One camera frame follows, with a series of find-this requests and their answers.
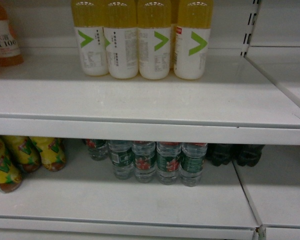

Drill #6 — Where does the white upper shelf board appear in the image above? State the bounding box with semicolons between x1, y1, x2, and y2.
0;49;300;145

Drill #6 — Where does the white slotted shelf upright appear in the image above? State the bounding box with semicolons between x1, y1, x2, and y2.
240;0;262;58

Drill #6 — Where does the clear water bottle green label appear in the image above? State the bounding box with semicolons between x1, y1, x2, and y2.
156;141;182;185
179;142;208;187
85;139;108;161
107;140;134;180
132;141;156;183

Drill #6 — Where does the yellow juice bottle white label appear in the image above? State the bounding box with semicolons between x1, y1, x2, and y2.
71;0;109;76
103;0;139;79
174;0;214;80
137;0;172;80

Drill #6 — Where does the white metal shelf board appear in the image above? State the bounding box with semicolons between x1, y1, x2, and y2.
0;159;261;240

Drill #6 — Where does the dark cola bottle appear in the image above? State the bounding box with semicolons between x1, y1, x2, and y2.
206;143;234;167
236;144;265;167

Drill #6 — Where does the yellow lemon tea bottle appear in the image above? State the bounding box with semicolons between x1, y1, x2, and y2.
0;139;23;193
29;136;67;172
0;135;41;173

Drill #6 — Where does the orange C100 drink bottle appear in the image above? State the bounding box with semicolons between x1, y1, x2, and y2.
0;4;24;67

